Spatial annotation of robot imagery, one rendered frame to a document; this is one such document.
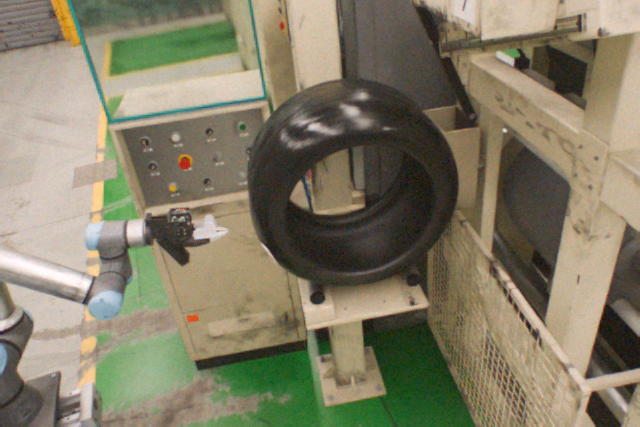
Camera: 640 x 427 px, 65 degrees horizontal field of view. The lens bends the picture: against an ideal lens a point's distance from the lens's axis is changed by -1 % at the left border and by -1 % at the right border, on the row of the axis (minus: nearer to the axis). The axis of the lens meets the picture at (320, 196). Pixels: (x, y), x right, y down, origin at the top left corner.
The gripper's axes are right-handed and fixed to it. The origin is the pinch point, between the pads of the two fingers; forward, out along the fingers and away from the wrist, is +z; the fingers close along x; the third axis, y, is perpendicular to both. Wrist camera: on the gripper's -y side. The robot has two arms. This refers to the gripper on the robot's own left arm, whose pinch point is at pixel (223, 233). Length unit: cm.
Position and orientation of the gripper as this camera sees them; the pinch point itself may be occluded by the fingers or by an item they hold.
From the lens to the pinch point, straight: 140.4
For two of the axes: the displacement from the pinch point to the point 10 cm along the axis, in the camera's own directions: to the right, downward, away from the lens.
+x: -1.5, -5.1, 8.5
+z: 9.9, -0.6, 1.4
